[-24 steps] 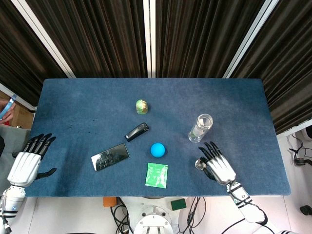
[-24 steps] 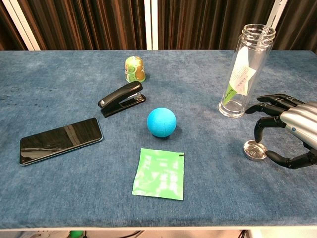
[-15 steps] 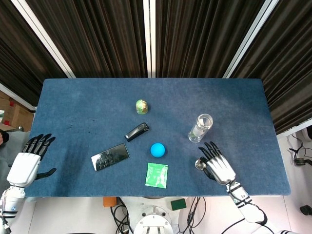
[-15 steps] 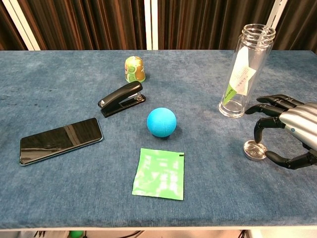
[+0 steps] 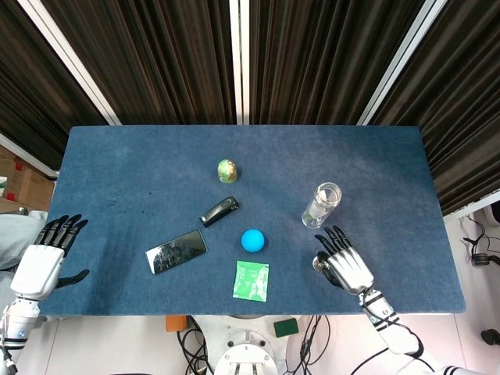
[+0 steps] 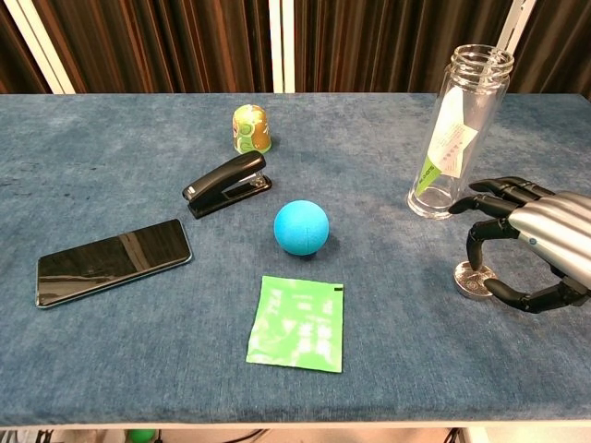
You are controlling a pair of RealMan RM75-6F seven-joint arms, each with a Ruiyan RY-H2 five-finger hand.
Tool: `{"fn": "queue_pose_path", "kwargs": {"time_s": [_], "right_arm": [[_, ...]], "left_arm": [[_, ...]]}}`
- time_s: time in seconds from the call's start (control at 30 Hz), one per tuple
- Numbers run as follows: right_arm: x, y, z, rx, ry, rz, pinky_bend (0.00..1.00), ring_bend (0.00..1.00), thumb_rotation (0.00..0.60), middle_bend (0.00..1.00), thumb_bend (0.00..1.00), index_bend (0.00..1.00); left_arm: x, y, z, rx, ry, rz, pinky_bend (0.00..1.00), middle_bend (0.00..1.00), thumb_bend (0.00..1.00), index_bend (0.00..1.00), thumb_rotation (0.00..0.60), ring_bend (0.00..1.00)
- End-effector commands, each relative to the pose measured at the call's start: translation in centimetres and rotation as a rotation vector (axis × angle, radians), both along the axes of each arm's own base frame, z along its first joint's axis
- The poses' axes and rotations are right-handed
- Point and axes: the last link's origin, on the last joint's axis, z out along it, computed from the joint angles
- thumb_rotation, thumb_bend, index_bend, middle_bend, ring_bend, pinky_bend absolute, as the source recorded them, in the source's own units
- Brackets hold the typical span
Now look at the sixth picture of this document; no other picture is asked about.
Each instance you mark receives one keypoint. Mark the metal tea strainer insert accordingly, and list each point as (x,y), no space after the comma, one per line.
(468,281)

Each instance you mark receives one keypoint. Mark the blue table cloth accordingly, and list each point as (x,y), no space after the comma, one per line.
(415,346)

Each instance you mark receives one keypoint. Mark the clear glass bottle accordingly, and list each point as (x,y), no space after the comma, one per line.
(429,203)

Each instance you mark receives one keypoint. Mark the black stapler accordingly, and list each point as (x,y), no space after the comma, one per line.
(221,189)

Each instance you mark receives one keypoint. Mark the white green paper leaflet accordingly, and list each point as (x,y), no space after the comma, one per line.
(450,138)

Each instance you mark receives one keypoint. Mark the black smartphone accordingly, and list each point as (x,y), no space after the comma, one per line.
(113,262)

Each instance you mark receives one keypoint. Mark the green gold dome toy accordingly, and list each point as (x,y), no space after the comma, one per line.
(251,129)

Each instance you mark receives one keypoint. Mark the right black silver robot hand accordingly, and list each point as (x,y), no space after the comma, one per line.
(554,221)

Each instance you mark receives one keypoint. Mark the blue ball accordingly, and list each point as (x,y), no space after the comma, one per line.
(301,227)

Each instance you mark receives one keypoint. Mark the green foil sachet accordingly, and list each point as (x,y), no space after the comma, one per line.
(297,325)

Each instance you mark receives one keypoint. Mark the dark pleated curtain panel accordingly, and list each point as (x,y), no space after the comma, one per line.
(383,46)
(14,60)
(161,46)
(558,46)

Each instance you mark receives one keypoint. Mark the white frame post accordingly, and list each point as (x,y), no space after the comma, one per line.
(39,46)
(519,27)
(281,46)

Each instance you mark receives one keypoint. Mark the green ball under table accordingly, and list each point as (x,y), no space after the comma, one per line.
(141,436)

